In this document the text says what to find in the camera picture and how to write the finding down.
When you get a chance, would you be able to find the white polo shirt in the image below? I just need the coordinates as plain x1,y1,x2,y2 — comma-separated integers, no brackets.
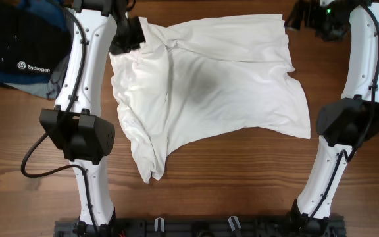
109,14,311,183

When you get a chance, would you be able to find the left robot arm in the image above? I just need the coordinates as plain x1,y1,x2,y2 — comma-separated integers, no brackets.
39,1,145,236

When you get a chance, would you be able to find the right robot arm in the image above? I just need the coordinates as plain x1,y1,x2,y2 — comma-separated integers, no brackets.
284,0,379,235

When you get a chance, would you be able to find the blue folded shirt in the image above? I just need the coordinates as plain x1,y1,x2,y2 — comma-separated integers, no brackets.
0,0,76,85

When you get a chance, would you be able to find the black folded shirt with logo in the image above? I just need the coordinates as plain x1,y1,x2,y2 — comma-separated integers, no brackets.
0,0,72,77

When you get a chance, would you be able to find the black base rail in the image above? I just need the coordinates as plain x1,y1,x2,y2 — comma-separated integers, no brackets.
53,216,347,237

